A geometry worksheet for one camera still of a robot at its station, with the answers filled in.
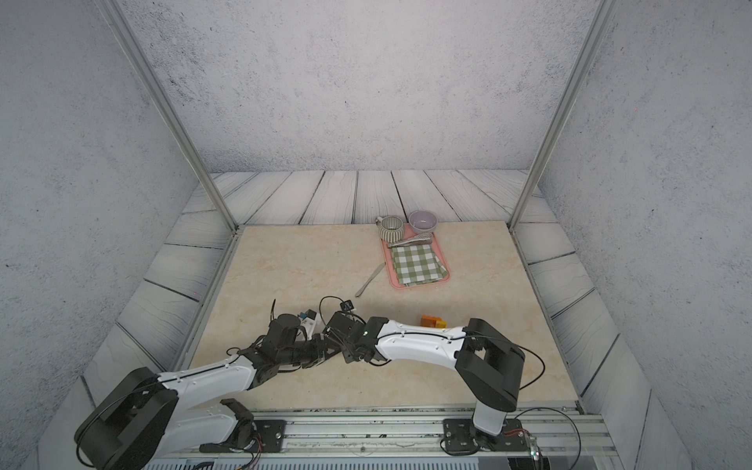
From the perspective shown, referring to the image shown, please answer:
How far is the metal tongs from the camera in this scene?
1133 millimetres

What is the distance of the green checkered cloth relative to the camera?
1.05 metres

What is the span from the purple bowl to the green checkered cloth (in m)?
0.07

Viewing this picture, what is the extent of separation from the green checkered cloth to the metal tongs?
14mm

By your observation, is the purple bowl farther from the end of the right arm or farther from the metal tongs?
the end of the right arm

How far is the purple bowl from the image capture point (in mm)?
1167

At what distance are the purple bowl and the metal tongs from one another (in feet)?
0.07

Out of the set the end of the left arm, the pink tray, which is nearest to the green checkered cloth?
the pink tray

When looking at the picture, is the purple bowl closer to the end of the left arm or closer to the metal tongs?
the metal tongs

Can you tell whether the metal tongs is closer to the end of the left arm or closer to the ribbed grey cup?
the ribbed grey cup

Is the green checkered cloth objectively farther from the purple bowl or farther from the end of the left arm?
the end of the left arm

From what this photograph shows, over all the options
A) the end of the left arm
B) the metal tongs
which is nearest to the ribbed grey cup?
the metal tongs

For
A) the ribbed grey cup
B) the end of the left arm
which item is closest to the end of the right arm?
the end of the left arm
